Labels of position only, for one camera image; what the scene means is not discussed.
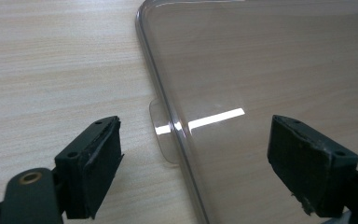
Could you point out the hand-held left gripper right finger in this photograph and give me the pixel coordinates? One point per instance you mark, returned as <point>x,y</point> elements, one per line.
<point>304,168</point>

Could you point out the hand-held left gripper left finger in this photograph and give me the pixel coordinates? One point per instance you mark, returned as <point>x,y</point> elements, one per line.
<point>88,174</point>

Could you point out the clear plastic lid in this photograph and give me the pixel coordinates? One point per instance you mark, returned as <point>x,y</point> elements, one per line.
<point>261,68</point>

